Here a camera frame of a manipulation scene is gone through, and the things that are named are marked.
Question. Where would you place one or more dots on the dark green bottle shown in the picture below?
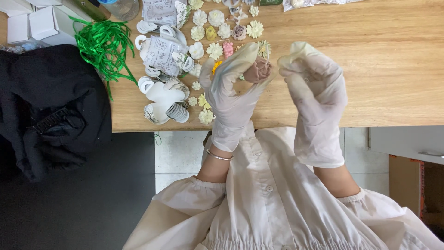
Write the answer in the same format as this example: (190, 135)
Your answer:
(92, 10)

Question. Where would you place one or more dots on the brown rose candle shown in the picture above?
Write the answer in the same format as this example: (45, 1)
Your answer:
(258, 69)

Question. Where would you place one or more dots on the orange flower candle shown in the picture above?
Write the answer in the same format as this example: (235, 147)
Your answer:
(216, 65)

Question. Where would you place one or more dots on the clear plastic bag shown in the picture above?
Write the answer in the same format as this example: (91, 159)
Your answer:
(322, 2)

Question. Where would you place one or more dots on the printed clear gift bag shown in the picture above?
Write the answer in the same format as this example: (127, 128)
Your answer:
(163, 55)
(159, 10)

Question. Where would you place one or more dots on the black garment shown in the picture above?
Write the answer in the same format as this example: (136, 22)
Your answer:
(48, 104)

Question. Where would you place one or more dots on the white cabinet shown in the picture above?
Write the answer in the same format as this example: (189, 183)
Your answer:
(406, 142)

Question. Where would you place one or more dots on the brown cardboard carton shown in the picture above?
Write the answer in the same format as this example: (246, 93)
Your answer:
(404, 184)

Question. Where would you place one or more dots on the green thread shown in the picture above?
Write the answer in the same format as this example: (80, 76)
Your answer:
(158, 138)

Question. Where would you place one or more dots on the clear plastic bottle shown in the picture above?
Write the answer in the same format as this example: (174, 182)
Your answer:
(121, 8)

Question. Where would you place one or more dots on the pale yellow flower candle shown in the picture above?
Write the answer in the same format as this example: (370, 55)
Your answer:
(203, 101)

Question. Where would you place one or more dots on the green box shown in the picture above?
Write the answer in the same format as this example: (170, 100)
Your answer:
(270, 2)

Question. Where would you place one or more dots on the yellow figure candle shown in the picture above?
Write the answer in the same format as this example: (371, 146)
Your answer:
(211, 33)

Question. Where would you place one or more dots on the leaf print gift bag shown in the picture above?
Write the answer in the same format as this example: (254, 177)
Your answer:
(182, 14)

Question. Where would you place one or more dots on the green ribbon bundle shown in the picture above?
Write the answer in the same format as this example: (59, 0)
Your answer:
(102, 43)

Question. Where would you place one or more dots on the group of white flower candles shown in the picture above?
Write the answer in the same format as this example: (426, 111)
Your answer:
(215, 17)

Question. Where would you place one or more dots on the large white cardboard box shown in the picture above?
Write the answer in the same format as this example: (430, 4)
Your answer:
(67, 26)

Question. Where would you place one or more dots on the heap of white paper tags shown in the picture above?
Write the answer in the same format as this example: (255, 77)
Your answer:
(163, 93)

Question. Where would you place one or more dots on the person's left hand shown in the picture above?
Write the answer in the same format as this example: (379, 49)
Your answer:
(229, 100)

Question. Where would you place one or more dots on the white star mould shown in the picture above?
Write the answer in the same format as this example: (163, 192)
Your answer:
(237, 15)

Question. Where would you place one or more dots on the purple speckled flower candle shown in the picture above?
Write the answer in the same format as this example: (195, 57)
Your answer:
(238, 32)

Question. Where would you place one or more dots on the person's right hand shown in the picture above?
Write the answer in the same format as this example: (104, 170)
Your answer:
(321, 97)

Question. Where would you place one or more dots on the pink bear candle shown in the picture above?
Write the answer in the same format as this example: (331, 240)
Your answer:
(228, 49)

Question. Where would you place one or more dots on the crumpled clear plastic wrap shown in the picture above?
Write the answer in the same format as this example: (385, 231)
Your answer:
(22, 47)

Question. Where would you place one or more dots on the person's cream button blouse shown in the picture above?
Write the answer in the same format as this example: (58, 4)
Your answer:
(277, 208)

